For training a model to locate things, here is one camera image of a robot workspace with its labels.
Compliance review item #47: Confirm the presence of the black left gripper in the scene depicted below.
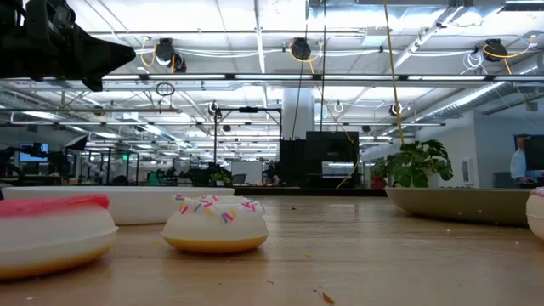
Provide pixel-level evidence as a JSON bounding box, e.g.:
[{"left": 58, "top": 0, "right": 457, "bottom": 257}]
[{"left": 23, "top": 0, "right": 137, "bottom": 93}]

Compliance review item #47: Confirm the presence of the large red-pink frosted donut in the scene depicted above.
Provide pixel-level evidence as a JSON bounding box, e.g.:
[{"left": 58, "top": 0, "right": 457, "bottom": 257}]
[{"left": 0, "top": 194, "right": 119, "bottom": 281}]

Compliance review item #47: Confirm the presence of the light pink frosted donut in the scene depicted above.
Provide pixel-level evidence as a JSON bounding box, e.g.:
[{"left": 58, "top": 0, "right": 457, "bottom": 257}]
[{"left": 525, "top": 186, "right": 544, "bottom": 241}]

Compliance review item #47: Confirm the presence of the blue lit computer monitor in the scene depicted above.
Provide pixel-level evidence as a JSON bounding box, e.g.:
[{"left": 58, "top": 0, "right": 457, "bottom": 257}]
[{"left": 18, "top": 142, "right": 49, "bottom": 164}]

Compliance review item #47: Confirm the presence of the white oval plate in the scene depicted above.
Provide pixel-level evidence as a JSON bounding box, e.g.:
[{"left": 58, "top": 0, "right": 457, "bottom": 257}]
[{"left": 2, "top": 185, "right": 235, "bottom": 226}]

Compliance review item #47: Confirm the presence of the small green plant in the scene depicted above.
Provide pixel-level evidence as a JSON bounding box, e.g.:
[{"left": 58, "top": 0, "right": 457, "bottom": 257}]
[{"left": 210, "top": 170, "right": 233, "bottom": 187}]

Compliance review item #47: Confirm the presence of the white board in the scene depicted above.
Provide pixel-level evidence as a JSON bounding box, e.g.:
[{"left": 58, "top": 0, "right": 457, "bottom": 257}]
[{"left": 230, "top": 161, "right": 264, "bottom": 186}]

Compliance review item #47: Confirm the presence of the white column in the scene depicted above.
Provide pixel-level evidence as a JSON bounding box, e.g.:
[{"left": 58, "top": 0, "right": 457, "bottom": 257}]
[{"left": 282, "top": 88, "right": 316, "bottom": 139}]

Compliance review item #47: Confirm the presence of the white sprinkle donut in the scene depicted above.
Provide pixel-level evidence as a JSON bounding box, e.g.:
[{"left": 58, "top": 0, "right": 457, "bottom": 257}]
[{"left": 161, "top": 194, "right": 270, "bottom": 255}]

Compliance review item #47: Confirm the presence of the long ceiling light strip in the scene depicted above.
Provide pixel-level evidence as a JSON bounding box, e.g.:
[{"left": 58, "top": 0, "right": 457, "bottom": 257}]
[{"left": 100, "top": 73, "right": 544, "bottom": 82}]

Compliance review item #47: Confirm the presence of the black cabinet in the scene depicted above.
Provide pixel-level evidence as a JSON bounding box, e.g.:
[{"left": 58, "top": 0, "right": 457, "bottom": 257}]
[{"left": 279, "top": 130, "right": 360, "bottom": 190}]

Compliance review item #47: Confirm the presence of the green leafy potted plant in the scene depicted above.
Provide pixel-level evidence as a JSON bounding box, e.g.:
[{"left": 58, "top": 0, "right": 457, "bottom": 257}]
[{"left": 369, "top": 139, "right": 454, "bottom": 190}]

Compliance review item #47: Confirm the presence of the grey oval plate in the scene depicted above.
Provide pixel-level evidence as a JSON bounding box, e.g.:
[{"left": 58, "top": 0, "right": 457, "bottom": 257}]
[{"left": 384, "top": 187, "right": 532, "bottom": 227}]

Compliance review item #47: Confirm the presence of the person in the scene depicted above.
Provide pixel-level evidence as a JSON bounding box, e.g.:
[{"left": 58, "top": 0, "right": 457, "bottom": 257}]
[{"left": 509, "top": 135, "right": 537, "bottom": 184}]

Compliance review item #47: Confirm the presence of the black ceiling cable reel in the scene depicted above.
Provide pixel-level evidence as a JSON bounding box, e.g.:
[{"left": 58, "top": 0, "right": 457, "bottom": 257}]
[
  {"left": 483, "top": 38, "right": 504, "bottom": 63},
  {"left": 154, "top": 37, "right": 188, "bottom": 74},
  {"left": 290, "top": 37, "right": 313, "bottom": 61}
]

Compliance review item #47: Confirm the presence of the black metal frame rig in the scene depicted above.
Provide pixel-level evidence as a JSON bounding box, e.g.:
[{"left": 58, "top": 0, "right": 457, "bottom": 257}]
[{"left": 212, "top": 106, "right": 283, "bottom": 166}]

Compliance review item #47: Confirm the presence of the black hanging cable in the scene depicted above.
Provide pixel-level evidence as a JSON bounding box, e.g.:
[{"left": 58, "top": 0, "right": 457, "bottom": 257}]
[{"left": 320, "top": 0, "right": 327, "bottom": 133}]

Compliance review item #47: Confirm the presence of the yellow hanging cable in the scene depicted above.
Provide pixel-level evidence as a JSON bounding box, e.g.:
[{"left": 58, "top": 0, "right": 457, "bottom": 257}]
[{"left": 382, "top": 0, "right": 405, "bottom": 145}]

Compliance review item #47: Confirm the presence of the silver ventilation duct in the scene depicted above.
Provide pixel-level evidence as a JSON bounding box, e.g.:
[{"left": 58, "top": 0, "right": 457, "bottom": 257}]
[{"left": 414, "top": 81, "right": 544, "bottom": 123}]

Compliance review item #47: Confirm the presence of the dark wall monitor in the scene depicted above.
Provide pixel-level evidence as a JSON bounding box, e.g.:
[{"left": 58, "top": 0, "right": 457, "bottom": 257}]
[{"left": 513, "top": 134, "right": 544, "bottom": 173}]

